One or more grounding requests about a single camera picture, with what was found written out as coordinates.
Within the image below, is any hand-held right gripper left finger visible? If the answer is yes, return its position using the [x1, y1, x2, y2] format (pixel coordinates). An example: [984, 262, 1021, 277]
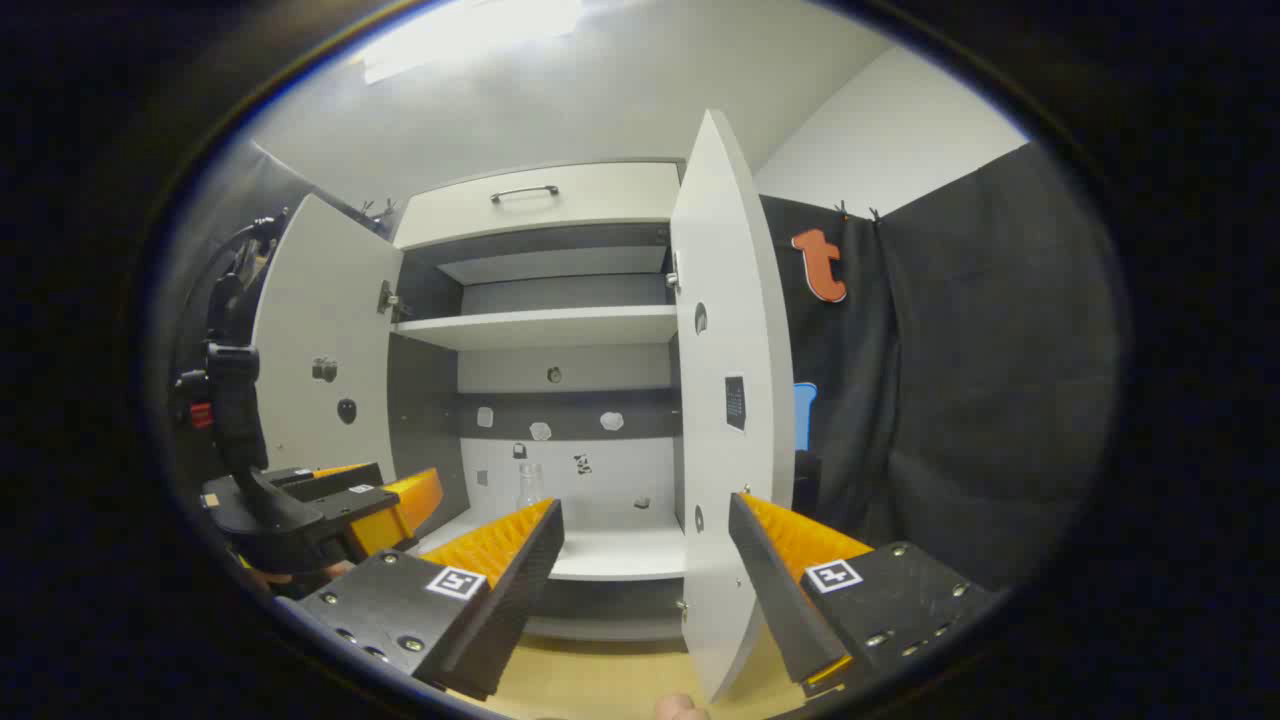
[298, 498, 565, 701]

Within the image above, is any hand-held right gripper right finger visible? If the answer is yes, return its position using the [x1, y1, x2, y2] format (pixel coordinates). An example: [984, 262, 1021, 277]
[728, 492, 1001, 699]

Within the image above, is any white cabinet door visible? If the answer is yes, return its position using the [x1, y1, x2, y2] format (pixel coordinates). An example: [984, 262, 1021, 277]
[252, 193, 404, 483]
[668, 108, 798, 704]

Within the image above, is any white and grey cabinet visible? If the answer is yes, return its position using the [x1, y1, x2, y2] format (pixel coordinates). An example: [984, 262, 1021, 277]
[385, 158, 693, 643]

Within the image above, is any white cabinet shelf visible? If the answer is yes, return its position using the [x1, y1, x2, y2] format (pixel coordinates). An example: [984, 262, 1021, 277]
[393, 305, 681, 352]

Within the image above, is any white cabinet drawer front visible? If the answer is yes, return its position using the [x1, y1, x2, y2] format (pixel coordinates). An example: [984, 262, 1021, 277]
[393, 160, 683, 251]

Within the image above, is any black backdrop cloth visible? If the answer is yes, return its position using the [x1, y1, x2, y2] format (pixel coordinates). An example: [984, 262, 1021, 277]
[160, 140, 1121, 593]

